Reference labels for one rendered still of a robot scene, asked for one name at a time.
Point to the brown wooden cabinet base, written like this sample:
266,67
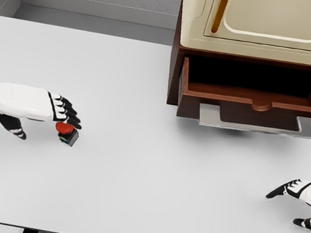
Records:
175,74

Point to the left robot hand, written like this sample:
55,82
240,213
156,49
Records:
30,102

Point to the cream cabinet body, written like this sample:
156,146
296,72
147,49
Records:
195,9

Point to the cream cabinet door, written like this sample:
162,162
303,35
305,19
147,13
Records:
280,21

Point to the red button switch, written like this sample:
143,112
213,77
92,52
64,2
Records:
66,133

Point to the brown wooden drawer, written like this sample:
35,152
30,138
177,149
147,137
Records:
253,109

